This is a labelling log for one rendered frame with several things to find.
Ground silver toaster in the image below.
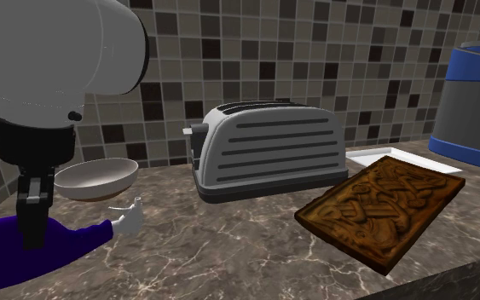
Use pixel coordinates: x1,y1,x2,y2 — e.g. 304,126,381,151
182,101,350,205

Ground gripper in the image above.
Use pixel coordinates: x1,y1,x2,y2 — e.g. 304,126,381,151
0,119,77,251

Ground grey and blue appliance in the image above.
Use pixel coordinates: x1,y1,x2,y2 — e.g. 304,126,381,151
427,40,480,171

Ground white bowl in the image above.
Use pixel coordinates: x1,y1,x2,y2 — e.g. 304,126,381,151
53,157,140,204

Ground carved brown wooden tray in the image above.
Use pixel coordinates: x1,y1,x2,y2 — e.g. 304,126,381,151
293,154,466,277

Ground white flat tray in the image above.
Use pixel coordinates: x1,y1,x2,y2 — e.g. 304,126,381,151
344,146,464,175

